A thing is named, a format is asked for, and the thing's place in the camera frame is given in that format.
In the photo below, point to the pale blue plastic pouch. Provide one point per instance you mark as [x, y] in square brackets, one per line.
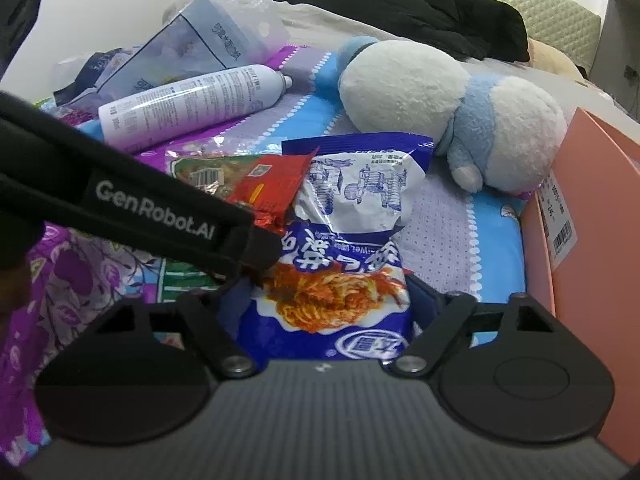
[215, 35]

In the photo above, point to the cream quilted headboard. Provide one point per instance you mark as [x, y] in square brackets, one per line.
[545, 5]

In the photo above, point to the white and blue plush toy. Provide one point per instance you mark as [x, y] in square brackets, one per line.
[430, 95]

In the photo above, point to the red snack packet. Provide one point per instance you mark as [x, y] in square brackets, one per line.
[272, 185]

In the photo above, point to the purple floral bedsheet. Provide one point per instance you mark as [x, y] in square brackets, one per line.
[450, 220]

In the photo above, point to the green clear snack packet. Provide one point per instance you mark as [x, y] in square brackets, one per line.
[205, 172]

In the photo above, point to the pink cardboard box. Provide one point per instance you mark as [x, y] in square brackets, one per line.
[595, 260]

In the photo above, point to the blue noodle-print snack packet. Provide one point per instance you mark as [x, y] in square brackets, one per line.
[340, 310]

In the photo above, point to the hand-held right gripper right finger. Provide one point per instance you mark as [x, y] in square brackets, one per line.
[424, 305]

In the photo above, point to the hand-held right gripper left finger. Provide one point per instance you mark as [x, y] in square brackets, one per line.
[200, 310]

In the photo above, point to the white and blue snack packet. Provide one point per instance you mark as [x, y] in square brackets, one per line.
[360, 185]

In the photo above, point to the white spray bottle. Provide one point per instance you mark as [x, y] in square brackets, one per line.
[190, 105]

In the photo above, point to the black clothing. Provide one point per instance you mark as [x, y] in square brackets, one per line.
[430, 10]

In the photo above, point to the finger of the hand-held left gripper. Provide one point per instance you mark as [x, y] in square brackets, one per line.
[260, 250]

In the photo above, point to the grey blanket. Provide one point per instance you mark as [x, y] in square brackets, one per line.
[320, 30]

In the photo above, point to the pale pink pillow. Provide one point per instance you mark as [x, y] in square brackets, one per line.
[555, 60]

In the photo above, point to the dark blue snack packet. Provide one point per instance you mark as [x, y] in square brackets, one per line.
[85, 77]

